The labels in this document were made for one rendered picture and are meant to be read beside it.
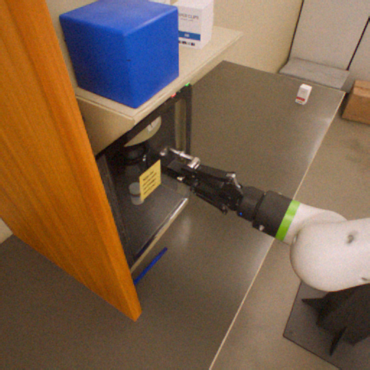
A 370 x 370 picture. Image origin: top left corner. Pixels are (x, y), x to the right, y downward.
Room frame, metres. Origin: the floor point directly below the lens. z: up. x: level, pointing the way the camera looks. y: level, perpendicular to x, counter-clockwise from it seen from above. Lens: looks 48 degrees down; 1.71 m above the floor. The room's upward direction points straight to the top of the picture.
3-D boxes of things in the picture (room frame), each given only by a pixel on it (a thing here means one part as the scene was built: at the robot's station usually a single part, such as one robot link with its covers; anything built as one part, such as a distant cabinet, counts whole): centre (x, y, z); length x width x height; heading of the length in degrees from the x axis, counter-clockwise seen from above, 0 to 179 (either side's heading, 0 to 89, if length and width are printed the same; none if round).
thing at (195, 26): (0.52, -0.01, 1.54); 0.05 x 0.05 x 0.06; 66
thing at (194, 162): (0.53, 0.00, 1.20); 0.10 x 0.05 x 0.03; 148
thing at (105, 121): (0.46, 0.02, 1.46); 0.32 x 0.11 x 0.10; 148
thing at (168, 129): (0.48, 0.07, 1.19); 0.30 x 0.01 x 0.40; 148
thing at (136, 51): (0.37, 0.08, 1.56); 0.10 x 0.10 x 0.09; 58
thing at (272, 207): (0.39, -0.19, 1.20); 0.12 x 0.06 x 0.09; 148
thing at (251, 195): (0.42, -0.13, 1.20); 0.09 x 0.07 x 0.08; 58
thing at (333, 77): (2.81, -1.31, 0.17); 0.60 x 0.42 x 0.33; 56
